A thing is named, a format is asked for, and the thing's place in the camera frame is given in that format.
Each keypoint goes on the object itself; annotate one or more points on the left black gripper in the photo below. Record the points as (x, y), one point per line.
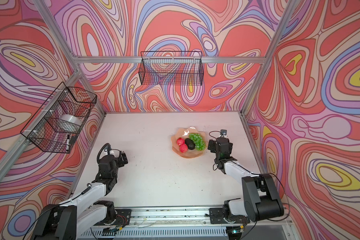
(120, 163)

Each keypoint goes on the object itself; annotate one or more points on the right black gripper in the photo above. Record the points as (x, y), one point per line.
(212, 146)

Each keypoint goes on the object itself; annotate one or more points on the green fake grape bunch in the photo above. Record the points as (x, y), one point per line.
(198, 141)

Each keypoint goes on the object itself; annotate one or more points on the dark fake avocado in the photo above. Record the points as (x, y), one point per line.
(190, 144)

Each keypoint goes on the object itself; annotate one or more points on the red fake apple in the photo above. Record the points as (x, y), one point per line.
(180, 141)
(183, 148)

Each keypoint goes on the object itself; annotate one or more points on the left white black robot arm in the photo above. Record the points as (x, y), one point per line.
(71, 218)

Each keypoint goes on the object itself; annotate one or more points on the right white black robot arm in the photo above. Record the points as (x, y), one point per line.
(260, 198)

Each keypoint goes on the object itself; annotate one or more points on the pink faceted fruit bowl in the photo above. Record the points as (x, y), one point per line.
(184, 133)

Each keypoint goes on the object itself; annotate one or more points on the black marker pen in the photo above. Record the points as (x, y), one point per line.
(68, 143)

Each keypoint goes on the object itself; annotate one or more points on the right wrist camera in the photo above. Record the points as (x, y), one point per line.
(223, 133)

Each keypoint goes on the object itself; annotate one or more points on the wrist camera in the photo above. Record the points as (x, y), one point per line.
(223, 133)
(108, 148)

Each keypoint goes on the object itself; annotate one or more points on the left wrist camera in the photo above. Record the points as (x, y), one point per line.
(108, 148)

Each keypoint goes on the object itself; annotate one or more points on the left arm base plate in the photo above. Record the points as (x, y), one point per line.
(122, 217)

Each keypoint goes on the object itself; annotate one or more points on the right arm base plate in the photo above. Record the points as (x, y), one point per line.
(217, 216)

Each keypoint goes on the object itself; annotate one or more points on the left black wire basket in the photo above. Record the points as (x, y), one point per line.
(46, 133)

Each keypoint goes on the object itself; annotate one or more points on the black wire basket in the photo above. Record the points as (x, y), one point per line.
(171, 68)
(46, 133)

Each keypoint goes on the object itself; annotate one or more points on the aluminium front rail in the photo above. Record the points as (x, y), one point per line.
(187, 222)

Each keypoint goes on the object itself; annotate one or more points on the back black wire basket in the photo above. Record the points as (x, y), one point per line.
(171, 68)

